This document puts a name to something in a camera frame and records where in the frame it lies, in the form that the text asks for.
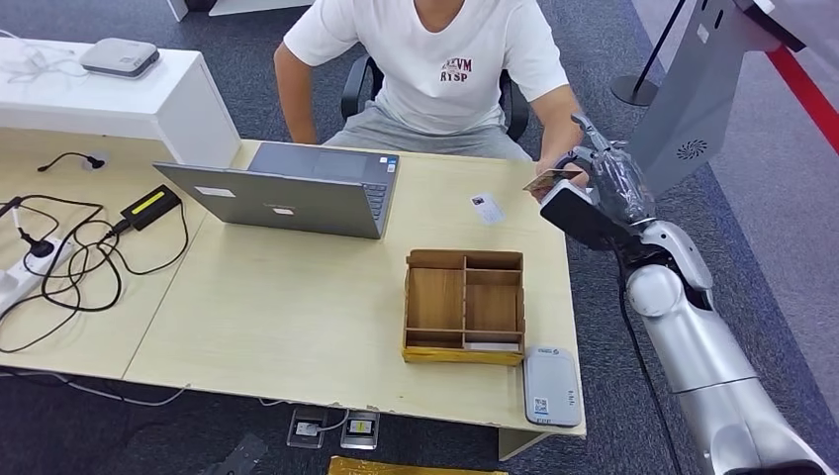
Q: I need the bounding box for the person's left hand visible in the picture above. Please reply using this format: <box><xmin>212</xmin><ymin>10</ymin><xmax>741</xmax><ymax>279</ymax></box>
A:
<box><xmin>531</xmin><ymin>153</ymin><xmax>591</xmax><ymax>200</ymax></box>

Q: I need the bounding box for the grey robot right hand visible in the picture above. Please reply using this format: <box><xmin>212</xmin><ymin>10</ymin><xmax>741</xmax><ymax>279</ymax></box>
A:
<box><xmin>555</xmin><ymin>112</ymin><xmax>657</xmax><ymax>229</ymax></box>

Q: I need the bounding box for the white ID card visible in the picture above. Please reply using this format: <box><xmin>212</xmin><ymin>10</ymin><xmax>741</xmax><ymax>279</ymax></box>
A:
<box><xmin>469</xmin><ymin>193</ymin><xmax>507</xmax><ymax>227</ymax></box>

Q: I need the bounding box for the person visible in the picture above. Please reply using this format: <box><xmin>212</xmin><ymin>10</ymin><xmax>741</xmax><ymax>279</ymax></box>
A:
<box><xmin>273</xmin><ymin>0</ymin><xmax>592</xmax><ymax>200</ymax></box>

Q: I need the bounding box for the white card reader with QR sticker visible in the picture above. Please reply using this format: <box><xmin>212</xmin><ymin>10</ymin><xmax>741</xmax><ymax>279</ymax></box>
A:
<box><xmin>521</xmin><ymin>345</ymin><xmax>584</xmax><ymax>428</ymax></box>

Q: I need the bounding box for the grey card reader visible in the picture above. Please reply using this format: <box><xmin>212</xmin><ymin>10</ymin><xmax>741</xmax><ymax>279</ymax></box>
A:
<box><xmin>78</xmin><ymin>38</ymin><xmax>160</xmax><ymax>80</ymax></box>

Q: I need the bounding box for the grey kiosk stand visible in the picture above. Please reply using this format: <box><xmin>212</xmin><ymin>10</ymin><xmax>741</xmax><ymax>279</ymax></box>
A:
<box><xmin>627</xmin><ymin>0</ymin><xmax>839</xmax><ymax>198</ymax></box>

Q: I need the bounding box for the wooden organizer box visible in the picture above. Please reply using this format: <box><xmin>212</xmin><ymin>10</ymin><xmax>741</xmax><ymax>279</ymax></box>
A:
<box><xmin>401</xmin><ymin>248</ymin><xmax>527</xmax><ymax>367</ymax></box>

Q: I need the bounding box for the red barrier belt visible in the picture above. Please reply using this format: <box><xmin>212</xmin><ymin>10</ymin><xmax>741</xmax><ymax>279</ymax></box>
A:
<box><xmin>765</xmin><ymin>46</ymin><xmax>839</xmax><ymax>157</ymax></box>

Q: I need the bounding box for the black office chair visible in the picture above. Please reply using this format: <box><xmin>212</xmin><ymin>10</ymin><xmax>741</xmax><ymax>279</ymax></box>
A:
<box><xmin>340</xmin><ymin>53</ymin><xmax>531</xmax><ymax>143</ymax></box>

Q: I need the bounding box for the grey laptop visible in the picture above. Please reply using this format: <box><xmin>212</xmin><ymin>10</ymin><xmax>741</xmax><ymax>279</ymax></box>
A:
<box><xmin>151</xmin><ymin>141</ymin><xmax>401</xmax><ymax>241</ymax></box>

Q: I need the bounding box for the metal floor socket box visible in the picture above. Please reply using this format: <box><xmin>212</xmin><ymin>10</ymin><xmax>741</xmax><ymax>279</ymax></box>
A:
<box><xmin>285</xmin><ymin>406</ymin><xmax>328</xmax><ymax>450</ymax></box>
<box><xmin>339</xmin><ymin>410</ymin><xmax>381</xmax><ymax>451</ymax></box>

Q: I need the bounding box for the white furniture panel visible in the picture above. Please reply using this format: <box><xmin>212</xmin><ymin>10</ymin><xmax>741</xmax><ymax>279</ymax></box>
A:
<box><xmin>164</xmin><ymin>0</ymin><xmax>318</xmax><ymax>24</ymax></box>

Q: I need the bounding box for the yellow taped cardboard box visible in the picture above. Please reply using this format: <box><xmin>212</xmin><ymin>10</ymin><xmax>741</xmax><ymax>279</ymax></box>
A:
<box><xmin>326</xmin><ymin>456</ymin><xmax>510</xmax><ymax>475</ymax></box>

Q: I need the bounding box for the black adapter with yellow label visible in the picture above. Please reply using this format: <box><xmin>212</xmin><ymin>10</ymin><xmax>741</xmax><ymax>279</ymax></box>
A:
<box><xmin>119</xmin><ymin>184</ymin><xmax>182</xmax><ymax>233</ymax></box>

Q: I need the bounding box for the white raised counter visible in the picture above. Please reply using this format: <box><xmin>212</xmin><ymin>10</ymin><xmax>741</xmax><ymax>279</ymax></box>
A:
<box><xmin>0</xmin><ymin>38</ymin><xmax>241</xmax><ymax>170</ymax></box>

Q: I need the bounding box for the black plug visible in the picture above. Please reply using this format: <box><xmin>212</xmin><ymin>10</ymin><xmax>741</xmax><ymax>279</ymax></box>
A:
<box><xmin>17</xmin><ymin>227</ymin><xmax>55</xmax><ymax>259</ymax></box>

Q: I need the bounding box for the white power strip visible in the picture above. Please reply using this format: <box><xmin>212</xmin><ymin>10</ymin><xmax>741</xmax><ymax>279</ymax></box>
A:
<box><xmin>0</xmin><ymin>236</ymin><xmax>74</xmax><ymax>316</ymax></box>

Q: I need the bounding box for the black stanchion post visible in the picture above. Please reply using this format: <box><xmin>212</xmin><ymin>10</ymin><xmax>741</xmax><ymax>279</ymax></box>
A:
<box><xmin>610</xmin><ymin>0</ymin><xmax>688</xmax><ymax>108</ymax></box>

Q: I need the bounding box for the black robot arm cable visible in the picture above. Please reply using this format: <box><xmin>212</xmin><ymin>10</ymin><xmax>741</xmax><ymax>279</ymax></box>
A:
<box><xmin>614</xmin><ymin>247</ymin><xmax>687</xmax><ymax>475</ymax></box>

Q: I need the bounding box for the thin black adapter cable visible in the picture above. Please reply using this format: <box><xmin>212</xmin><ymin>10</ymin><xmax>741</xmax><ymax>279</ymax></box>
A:
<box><xmin>65</xmin><ymin>201</ymin><xmax>191</xmax><ymax>278</ymax></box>

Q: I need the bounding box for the short black cable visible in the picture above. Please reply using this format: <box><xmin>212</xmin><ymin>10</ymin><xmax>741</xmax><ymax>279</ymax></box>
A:
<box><xmin>36</xmin><ymin>151</ymin><xmax>106</xmax><ymax>174</ymax></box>

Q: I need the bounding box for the white floor cable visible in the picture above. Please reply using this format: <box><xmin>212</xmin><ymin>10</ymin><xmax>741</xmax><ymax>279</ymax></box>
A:
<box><xmin>0</xmin><ymin>368</ymin><xmax>190</xmax><ymax>409</ymax></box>

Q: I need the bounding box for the thick black power cable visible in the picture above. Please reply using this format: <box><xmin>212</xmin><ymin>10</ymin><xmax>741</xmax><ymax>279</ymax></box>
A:
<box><xmin>0</xmin><ymin>194</ymin><xmax>124</xmax><ymax>355</ymax></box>

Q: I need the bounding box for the white cable bundle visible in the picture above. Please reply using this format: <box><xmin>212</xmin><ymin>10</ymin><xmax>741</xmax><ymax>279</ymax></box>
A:
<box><xmin>0</xmin><ymin>29</ymin><xmax>88</xmax><ymax>85</ymax></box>

